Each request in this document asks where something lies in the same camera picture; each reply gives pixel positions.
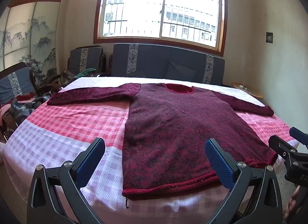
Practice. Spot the wooden armchair with grey cushion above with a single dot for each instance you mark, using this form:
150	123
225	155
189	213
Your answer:
77	57
16	86

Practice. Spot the dark red patterned sweater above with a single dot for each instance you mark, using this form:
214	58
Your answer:
180	122

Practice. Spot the dark wall switch plate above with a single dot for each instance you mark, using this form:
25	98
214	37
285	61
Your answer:
269	38

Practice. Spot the grey cushioned sofa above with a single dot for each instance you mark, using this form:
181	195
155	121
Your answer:
156	60

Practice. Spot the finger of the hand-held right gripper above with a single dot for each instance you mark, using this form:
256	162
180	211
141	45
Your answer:
298	133
276	142

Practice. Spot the grey plaid cloth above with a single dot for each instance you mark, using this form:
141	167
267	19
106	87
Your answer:
26	107

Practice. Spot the painted folding screen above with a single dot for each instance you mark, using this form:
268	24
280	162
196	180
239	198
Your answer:
36	33

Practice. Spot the wooden framed window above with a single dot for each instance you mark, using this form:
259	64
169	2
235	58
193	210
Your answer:
134	9

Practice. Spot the round wooden side table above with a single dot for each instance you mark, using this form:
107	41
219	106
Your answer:
250	91

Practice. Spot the pink checked bedsheet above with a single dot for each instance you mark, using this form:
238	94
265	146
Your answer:
72	122

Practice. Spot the person's right hand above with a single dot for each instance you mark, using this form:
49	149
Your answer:
290	204

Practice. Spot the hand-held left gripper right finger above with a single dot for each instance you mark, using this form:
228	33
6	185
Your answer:
219	166

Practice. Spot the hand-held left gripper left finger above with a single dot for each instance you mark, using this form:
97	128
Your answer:
90	163

